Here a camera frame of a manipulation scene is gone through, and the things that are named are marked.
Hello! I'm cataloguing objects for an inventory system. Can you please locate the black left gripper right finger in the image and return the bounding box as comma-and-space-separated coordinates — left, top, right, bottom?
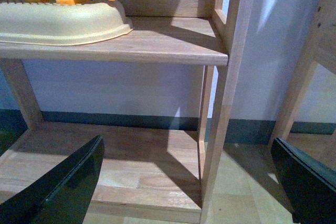
271, 138, 335, 223

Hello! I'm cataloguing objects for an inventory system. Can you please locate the left wooden shelf unit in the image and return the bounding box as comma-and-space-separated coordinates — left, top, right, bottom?
1, 0, 254, 223

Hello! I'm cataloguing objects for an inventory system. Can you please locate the right wooden shelf unit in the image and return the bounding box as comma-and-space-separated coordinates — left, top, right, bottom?
267, 0, 336, 168

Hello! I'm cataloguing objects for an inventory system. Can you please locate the wooden shelf unit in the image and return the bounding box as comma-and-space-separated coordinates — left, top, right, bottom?
1, 0, 254, 223
267, 0, 336, 168

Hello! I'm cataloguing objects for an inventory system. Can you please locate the cream plastic toy base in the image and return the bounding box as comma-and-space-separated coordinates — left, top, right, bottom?
1, 1, 133, 46

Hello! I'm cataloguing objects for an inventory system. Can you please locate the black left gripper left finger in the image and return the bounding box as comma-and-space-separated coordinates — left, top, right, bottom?
1, 135, 104, 223

